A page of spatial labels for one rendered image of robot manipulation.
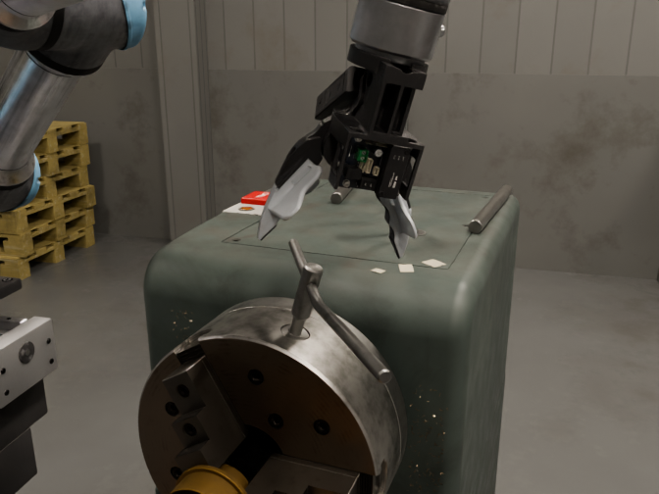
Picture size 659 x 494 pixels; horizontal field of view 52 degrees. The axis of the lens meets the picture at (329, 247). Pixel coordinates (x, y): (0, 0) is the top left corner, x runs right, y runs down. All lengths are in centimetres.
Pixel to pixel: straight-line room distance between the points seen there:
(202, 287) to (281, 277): 12
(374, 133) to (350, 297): 34
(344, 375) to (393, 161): 27
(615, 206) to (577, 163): 38
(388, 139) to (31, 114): 60
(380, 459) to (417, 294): 21
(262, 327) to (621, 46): 401
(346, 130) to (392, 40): 8
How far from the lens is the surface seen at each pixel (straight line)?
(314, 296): 71
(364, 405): 76
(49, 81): 99
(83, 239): 537
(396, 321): 85
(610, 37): 460
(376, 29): 58
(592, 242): 478
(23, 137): 109
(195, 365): 77
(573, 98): 459
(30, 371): 116
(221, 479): 74
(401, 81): 57
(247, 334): 76
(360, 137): 57
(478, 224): 107
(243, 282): 93
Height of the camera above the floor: 156
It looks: 18 degrees down
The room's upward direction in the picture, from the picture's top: straight up
